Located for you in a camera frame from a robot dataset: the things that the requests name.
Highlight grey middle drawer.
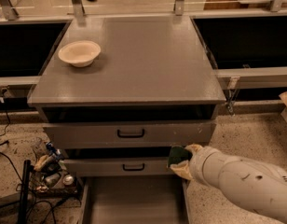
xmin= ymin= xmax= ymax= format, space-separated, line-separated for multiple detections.
xmin=64 ymin=157 xmax=173 ymax=176

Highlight metal railing frame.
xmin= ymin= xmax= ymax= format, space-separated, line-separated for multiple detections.
xmin=0 ymin=0 xmax=287 ymax=117

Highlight black middle drawer handle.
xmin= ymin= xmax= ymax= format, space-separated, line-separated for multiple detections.
xmin=122 ymin=163 xmax=145 ymax=172

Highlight black floor cables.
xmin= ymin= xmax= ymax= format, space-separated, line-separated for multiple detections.
xmin=0 ymin=91 xmax=79 ymax=224

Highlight silver can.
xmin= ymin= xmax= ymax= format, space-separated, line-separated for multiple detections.
xmin=62 ymin=175 xmax=75 ymax=186

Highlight black stand post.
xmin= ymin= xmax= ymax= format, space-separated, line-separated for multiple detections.
xmin=17 ymin=160 xmax=31 ymax=224

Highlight grey bottom drawer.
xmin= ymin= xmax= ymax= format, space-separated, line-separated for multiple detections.
xmin=78 ymin=175 xmax=191 ymax=224

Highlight grey drawer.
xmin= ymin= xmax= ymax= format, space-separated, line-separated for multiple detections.
xmin=64 ymin=157 xmax=173 ymax=176
xmin=44 ymin=120 xmax=216 ymax=149
xmin=78 ymin=175 xmax=191 ymax=224

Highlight black top drawer handle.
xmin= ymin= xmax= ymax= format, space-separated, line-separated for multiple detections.
xmin=116 ymin=129 xmax=145 ymax=138

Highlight white bowl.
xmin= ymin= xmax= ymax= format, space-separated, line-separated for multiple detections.
xmin=58 ymin=40 xmax=101 ymax=67

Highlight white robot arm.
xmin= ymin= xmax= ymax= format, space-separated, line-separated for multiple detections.
xmin=168 ymin=144 xmax=287 ymax=224

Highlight green sponge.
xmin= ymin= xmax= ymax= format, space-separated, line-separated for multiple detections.
xmin=167 ymin=146 xmax=192 ymax=167

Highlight grey drawer cabinet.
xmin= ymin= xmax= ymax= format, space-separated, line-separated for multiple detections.
xmin=26 ymin=14 xmax=226 ymax=179

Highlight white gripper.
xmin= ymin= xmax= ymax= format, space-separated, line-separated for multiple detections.
xmin=170 ymin=144 xmax=222 ymax=183

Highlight grey top drawer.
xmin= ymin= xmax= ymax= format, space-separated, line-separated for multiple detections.
xmin=44 ymin=120 xmax=216 ymax=149

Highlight black drawer handle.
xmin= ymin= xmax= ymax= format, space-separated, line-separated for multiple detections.
xmin=116 ymin=129 xmax=145 ymax=138
xmin=122 ymin=163 xmax=145 ymax=172

